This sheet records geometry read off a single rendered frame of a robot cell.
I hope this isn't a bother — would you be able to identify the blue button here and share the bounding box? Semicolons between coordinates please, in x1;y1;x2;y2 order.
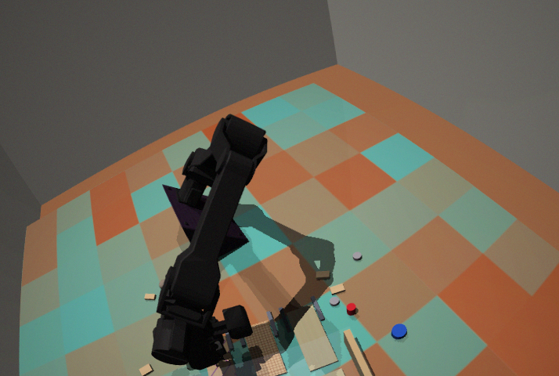
391;324;407;339

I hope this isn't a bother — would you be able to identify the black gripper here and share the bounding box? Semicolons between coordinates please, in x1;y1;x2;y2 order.
204;305;253;343

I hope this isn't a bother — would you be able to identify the dark red cylinder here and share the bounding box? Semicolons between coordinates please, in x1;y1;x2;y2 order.
346;303;356;316

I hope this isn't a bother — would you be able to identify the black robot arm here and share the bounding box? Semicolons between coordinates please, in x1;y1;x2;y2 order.
151;114;267;370

